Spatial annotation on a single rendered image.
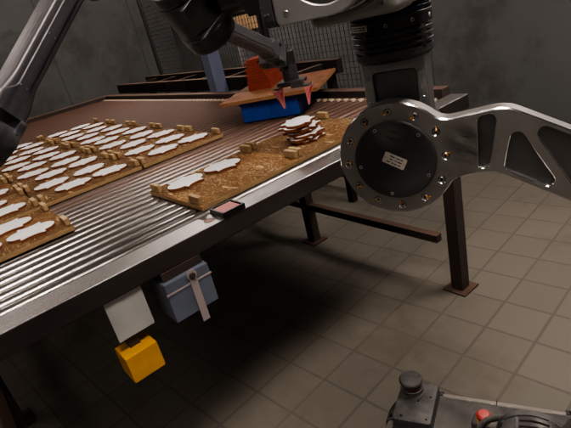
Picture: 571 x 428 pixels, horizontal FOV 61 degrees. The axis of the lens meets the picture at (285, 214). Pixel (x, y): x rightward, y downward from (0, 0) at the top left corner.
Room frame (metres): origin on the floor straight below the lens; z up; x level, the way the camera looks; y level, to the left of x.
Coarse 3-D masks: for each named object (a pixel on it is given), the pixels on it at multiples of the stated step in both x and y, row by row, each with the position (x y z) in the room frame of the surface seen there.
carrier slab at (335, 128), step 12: (324, 120) 2.01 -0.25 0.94; (336, 120) 1.96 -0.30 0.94; (348, 120) 1.91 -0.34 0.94; (336, 132) 1.77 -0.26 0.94; (264, 144) 1.85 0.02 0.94; (276, 144) 1.80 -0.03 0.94; (288, 144) 1.76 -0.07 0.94; (312, 144) 1.69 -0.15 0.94; (324, 144) 1.65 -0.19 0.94; (300, 156) 1.58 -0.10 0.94
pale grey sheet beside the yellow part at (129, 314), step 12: (120, 300) 1.06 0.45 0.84; (132, 300) 1.08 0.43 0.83; (144, 300) 1.09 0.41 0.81; (108, 312) 1.04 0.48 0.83; (120, 312) 1.05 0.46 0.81; (132, 312) 1.07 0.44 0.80; (144, 312) 1.09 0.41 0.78; (120, 324) 1.05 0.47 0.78; (132, 324) 1.06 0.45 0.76; (144, 324) 1.08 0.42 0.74; (120, 336) 1.04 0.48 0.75
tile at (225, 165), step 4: (224, 160) 1.71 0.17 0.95; (228, 160) 1.70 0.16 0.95; (232, 160) 1.69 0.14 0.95; (236, 160) 1.68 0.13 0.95; (212, 164) 1.71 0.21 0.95; (216, 164) 1.70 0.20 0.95; (220, 164) 1.68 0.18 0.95; (224, 164) 1.67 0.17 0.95; (228, 164) 1.66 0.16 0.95; (232, 164) 1.65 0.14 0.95; (236, 164) 1.65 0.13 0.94; (208, 168) 1.66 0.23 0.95; (212, 168) 1.65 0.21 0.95; (216, 168) 1.64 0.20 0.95; (220, 168) 1.63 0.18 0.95; (224, 168) 1.62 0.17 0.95; (228, 168) 1.63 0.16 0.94; (232, 168) 1.63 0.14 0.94; (208, 172) 1.63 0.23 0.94; (212, 172) 1.63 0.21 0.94; (216, 172) 1.63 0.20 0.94; (220, 172) 1.61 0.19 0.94
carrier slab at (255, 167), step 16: (240, 160) 1.70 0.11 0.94; (256, 160) 1.66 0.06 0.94; (272, 160) 1.61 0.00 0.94; (288, 160) 1.56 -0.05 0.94; (208, 176) 1.61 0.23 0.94; (224, 176) 1.57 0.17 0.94; (240, 176) 1.52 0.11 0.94; (256, 176) 1.48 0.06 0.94; (272, 176) 1.48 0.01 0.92; (176, 192) 1.52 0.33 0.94; (192, 192) 1.48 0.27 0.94; (208, 192) 1.44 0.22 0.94; (224, 192) 1.40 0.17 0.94; (240, 192) 1.41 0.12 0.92; (208, 208) 1.34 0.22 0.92
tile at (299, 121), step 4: (300, 116) 1.82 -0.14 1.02; (304, 116) 1.80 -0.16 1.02; (308, 116) 1.78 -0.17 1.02; (312, 116) 1.77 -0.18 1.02; (288, 120) 1.81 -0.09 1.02; (292, 120) 1.79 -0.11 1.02; (296, 120) 1.78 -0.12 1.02; (300, 120) 1.76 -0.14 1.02; (304, 120) 1.75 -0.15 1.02; (308, 120) 1.73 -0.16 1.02; (312, 120) 1.76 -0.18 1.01; (284, 124) 1.76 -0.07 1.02; (288, 124) 1.74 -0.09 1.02; (292, 124) 1.73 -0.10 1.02; (296, 124) 1.71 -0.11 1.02; (300, 124) 1.70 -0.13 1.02; (304, 124) 1.71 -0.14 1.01; (308, 124) 1.71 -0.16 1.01; (288, 128) 1.71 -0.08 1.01; (292, 128) 1.70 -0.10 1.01
